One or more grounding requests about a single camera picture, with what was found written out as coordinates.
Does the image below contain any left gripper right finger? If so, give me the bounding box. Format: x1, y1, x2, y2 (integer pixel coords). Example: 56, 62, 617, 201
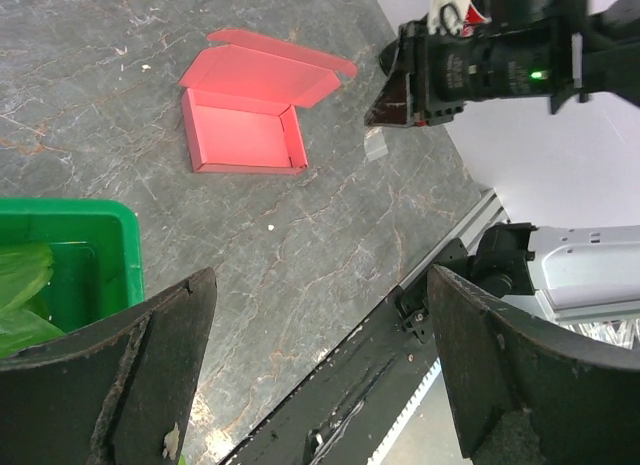
427, 266, 639, 464

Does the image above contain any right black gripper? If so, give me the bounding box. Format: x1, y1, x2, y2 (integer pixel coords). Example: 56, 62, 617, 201
364, 21, 495, 127

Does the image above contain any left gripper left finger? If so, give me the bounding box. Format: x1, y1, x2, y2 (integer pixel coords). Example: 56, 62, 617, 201
1, 268, 217, 464

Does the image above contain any pink paper box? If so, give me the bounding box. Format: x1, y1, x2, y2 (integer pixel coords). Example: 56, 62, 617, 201
179, 29, 358, 175

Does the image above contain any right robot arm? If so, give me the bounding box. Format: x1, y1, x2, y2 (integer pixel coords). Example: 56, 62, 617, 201
364, 0, 639, 303

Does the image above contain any small clear plastic bag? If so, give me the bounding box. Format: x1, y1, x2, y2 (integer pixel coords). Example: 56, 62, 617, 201
364, 127, 388, 162

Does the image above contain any green plastic basket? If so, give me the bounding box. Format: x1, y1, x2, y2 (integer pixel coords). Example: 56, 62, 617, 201
1, 198, 145, 335

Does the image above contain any green leafy vegetable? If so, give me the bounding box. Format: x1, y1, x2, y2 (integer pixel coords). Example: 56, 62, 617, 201
1, 242, 65, 358

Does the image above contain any grey cable duct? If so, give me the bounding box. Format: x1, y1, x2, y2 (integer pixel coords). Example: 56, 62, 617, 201
367, 358, 441, 465

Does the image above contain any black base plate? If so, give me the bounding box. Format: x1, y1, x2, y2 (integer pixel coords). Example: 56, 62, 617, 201
223, 238, 467, 464

